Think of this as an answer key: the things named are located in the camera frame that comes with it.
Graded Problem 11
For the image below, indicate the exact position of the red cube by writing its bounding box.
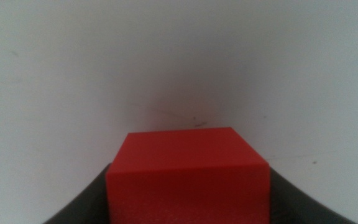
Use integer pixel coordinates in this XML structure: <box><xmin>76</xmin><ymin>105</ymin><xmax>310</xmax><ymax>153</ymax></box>
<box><xmin>105</xmin><ymin>126</ymin><xmax>272</xmax><ymax>224</ymax></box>

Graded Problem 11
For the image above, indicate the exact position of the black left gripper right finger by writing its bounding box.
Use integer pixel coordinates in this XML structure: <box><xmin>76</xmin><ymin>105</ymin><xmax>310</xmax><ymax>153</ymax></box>
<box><xmin>268</xmin><ymin>167</ymin><xmax>358</xmax><ymax>224</ymax></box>

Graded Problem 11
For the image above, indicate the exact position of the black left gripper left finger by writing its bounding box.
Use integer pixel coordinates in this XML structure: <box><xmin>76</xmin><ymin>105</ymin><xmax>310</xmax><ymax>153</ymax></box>
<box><xmin>42</xmin><ymin>163</ymin><xmax>111</xmax><ymax>224</ymax></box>

